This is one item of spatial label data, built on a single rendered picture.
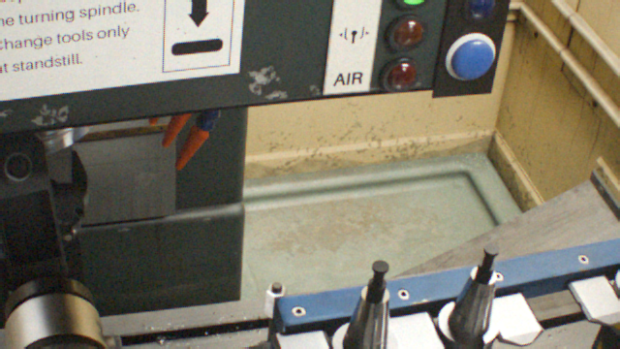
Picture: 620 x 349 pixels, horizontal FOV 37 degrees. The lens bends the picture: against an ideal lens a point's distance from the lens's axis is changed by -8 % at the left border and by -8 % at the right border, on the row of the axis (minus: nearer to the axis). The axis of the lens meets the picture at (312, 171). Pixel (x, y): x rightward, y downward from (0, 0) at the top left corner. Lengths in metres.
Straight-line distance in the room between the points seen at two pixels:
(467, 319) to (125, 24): 0.51
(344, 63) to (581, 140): 1.29
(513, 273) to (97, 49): 0.60
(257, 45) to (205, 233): 1.02
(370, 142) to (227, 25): 1.52
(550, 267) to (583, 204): 0.75
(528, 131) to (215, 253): 0.75
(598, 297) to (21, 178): 0.63
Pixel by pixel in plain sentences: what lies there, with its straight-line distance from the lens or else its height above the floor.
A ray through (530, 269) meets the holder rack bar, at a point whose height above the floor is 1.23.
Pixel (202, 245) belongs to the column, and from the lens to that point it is 1.61.
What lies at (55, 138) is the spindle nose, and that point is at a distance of 0.76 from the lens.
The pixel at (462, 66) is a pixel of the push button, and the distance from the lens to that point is 0.63.
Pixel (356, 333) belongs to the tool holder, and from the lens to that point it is 0.91.
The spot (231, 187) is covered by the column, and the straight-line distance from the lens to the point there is 1.56.
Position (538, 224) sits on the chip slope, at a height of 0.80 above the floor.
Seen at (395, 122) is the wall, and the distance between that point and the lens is 2.07.
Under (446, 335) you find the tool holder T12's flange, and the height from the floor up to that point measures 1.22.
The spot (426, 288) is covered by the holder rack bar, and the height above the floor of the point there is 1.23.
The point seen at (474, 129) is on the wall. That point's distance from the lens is 2.17.
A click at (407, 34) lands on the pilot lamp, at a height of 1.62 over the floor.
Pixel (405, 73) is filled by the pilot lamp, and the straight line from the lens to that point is 0.62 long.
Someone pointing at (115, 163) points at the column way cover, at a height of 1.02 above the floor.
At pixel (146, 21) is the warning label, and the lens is 0.56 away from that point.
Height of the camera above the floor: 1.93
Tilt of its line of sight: 39 degrees down
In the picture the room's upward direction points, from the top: 7 degrees clockwise
